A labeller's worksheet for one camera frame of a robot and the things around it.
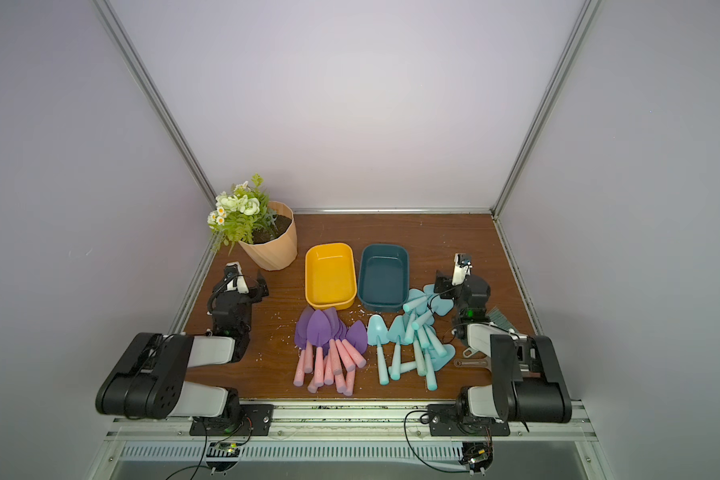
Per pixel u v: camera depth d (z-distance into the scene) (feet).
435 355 2.63
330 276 3.28
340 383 2.43
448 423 2.38
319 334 2.74
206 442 2.34
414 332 2.73
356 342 2.80
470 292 2.22
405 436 2.33
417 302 2.99
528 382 1.40
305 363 2.56
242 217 2.65
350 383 2.50
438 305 3.08
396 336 2.87
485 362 2.64
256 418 2.42
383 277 3.25
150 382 1.47
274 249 2.98
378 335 2.87
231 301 2.28
